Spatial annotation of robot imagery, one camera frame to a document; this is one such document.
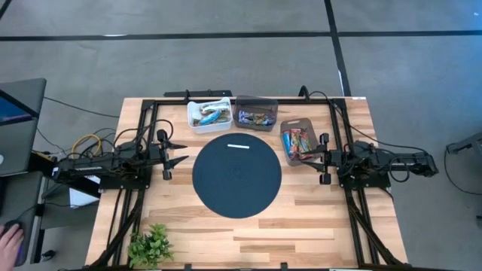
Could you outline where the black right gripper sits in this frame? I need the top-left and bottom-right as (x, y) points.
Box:
(300, 132), (342, 185)

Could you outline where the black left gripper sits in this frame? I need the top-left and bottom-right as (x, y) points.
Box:
(152, 129), (190, 181)

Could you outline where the orange and blue snack bag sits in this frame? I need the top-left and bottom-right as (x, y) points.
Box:
(246, 111), (264, 126)

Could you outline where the grey translucent plastic bin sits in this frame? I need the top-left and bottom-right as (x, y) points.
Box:
(280, 117), (321, 166)

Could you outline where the white plastic bin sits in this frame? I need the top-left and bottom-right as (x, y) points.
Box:
(187, 96), (233, 135)

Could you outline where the round dark blue woven placemat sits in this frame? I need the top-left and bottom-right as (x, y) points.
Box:
(191, 132), (282, 220)

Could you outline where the dark translucent plastic bin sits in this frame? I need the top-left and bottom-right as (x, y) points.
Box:
(232, 96), (279, 132)

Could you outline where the small green artificial plant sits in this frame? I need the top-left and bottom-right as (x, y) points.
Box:
(127, 223), (175, 270)

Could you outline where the white box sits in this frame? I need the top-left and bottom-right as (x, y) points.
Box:
(69, 175), (102, 209)

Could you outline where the grey laptop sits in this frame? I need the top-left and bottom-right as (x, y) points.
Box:
(0, 78), (48, 178)

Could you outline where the dark grey desk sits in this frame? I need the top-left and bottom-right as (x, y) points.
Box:
(0, 171), (45, 270)

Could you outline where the black computer mouse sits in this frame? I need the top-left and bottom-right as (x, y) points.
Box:
(3, 219), (29, 266)

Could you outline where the person's hand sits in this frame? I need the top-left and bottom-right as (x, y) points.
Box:
(0, 224), (26, 268)

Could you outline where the black left wrist camera cable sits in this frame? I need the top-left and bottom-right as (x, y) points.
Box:
(112, 119), (174, 150)

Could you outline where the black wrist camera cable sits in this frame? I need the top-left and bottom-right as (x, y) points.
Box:
(112, 119), (174, 150)
(387, 156), (412, 184)

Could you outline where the black aluminium table frame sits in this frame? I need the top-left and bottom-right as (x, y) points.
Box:
(88, 97), (406, 271)

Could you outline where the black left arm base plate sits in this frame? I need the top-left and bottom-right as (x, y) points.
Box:
(99, 165), (152, 190)

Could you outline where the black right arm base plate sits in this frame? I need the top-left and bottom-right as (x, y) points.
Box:
(336, 157), (392, 190)

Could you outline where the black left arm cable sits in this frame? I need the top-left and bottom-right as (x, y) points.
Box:
(69, 126), (129, 162)

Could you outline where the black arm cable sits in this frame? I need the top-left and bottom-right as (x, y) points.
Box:
(69, 126), (129, 162)
(298, 85), (429, 154)

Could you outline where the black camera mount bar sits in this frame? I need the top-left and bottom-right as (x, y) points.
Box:
(163, 89), (233, 99)

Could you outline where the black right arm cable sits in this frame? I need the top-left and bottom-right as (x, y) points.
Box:
(298, 85), (429, 154)

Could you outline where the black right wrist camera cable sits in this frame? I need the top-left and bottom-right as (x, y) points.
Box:
(387, 156), (412, 184)

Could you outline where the yellow cable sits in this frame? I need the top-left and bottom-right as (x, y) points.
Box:
(71, 134), (103, 157)

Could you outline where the black floor cable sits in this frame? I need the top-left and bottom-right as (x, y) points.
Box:
(444, 145), (482, 197)
(37, 96), (120, 119)

